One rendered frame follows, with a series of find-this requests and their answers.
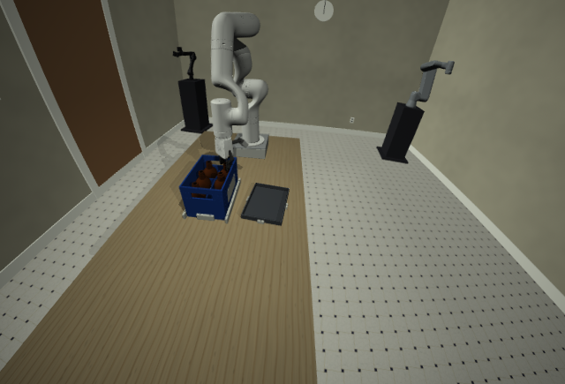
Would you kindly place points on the blue bottle crate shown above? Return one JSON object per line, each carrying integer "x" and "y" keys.
{"x": 217, "y": 202}

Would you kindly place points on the brown ceramic bottle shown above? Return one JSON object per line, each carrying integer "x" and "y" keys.
{"x": 224, "y": 170}
{"x": 210, "y": 171}

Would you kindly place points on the brown glass bottle with green label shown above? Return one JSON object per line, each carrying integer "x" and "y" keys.
{"x": 220, "y": 181}

